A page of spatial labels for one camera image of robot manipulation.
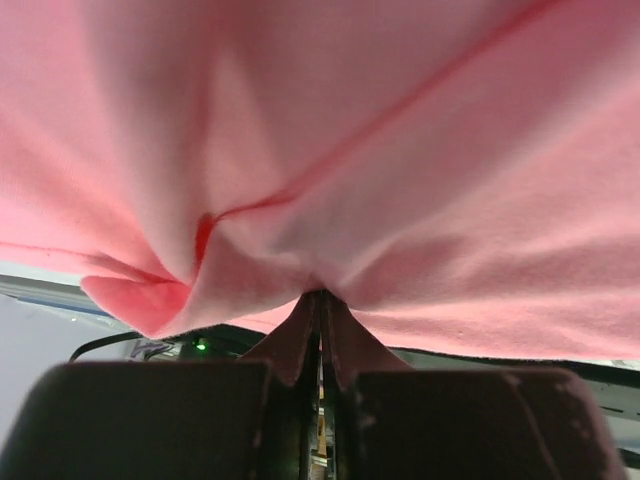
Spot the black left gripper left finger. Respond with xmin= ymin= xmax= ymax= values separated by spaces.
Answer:
xmin=1 ymin=294 xmax=319 ymax=479

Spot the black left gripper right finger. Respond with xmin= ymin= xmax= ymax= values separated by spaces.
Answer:
xmin=319 ymin=292 xmax=627 ymax=479

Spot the aluminium front rail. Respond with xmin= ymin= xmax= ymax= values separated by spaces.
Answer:
xmin=1 ymin=275 xmax=128 ymax=330

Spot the pink t shirt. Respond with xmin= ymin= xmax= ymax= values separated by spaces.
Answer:
xmin=1 ymin=1 xmax=639 ymax=360

